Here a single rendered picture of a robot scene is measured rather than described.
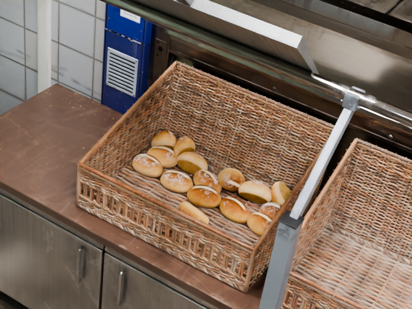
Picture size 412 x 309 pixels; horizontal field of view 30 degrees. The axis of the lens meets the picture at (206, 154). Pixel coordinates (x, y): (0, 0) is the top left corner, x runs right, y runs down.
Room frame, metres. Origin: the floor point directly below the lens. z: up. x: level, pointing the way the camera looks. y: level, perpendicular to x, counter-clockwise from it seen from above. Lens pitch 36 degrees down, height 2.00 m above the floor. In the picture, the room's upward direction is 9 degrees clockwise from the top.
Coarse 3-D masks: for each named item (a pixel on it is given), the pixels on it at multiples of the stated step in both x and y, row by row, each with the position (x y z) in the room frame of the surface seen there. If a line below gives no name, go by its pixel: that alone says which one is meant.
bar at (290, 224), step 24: (120, 0) 1.74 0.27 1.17; (168, 24) 1.67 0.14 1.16; (240, 48) 1.58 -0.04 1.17; (288, 72) 1.52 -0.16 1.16; (312, 72) 1.51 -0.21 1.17; (360, 96) 1.45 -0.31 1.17; (408, 120) 1.39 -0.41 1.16; (336, 144) 1.39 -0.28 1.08; (312, 192) 1.32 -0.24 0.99; (288, 216) 1.27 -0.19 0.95; (288, 240) 1.24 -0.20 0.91; (288, 264) 1.25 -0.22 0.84; (264, 288) 1.26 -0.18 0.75
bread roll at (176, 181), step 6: (162, 174) 1.78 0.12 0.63; (168, 174) 1.77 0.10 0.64; (174, 174) 1.76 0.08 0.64; (180, 174) 1.76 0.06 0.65; (186, 174) 1.78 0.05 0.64; (162, 180) 1.76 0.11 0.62; (168, 180) 1.75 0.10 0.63; (174, 180) 1.75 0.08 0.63; (180, 180) 1.75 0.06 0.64; (186, 180) 1.75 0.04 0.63; (168, 186) 1.74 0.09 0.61; (174, 186) 1.74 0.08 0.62; (180, 186) 1.74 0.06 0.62; (186, 186) 1.74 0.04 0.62; (180, 192) 1.74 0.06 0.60; (186, 192) 1.75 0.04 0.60
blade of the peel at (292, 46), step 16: (144, 0) 1.68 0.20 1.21; (160, 0) 1.60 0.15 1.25; (176, 0) 1.54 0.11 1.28; (176, 16) 1.67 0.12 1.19; (192, 16) 1.59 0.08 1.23; (208, 16) 1.52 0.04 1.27; (224, 16) 1.49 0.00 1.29; (240, 16) 1.48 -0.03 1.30; (176, 32) 1.85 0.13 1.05; (224, 32) 1.58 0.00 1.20; (240, 32) 1.51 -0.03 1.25; (256, 32) 1.45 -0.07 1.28; (272, 32) 1.44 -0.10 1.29; (288, 32) 1.43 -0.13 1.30; (256, 48) 1.57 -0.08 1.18; (272, 48) 1.50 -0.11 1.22; (288, 48) 1.44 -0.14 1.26; (304, 48) 1.45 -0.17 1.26; (256, 64) 1.73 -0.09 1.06; (304, 64) 1.49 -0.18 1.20
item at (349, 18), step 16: (288, 0) 1.94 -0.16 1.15; (304, 0) 1.92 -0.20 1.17; (320, 0) 1.90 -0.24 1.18; (336, 0) 1.92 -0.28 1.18; (336, 16) 1.88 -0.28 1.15; (352, 16) 1.86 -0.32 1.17; (368, 16) 1.85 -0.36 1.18; (384, 16) 1.86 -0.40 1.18; (384, 32) 1.81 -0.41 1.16; (400, 32) 1.80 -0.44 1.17
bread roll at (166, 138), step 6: (162, 132) 1.93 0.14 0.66; (168, 132) 1.93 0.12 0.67; (156, 138) 1.92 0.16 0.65; (162, 138) 1.91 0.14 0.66; (168, 138) 1.90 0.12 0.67; (174, 138) 1.92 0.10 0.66; (156, 144) 1.91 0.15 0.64; (162, 144) 1.90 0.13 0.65; (168, 144) 1.89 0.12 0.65; (174, 144) 1.90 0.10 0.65
